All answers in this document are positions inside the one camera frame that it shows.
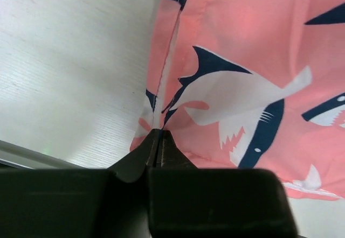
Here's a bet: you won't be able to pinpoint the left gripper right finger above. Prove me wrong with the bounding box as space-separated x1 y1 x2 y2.
147 131 298 237

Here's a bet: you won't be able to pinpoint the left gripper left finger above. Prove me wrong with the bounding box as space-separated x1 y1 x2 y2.
1 129 160 237

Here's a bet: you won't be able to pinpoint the pink shark print shorts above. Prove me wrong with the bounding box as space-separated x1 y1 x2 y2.
131 0 344 200

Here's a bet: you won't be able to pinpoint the aluminium frame rail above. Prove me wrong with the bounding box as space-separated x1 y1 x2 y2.
1 141 82 169

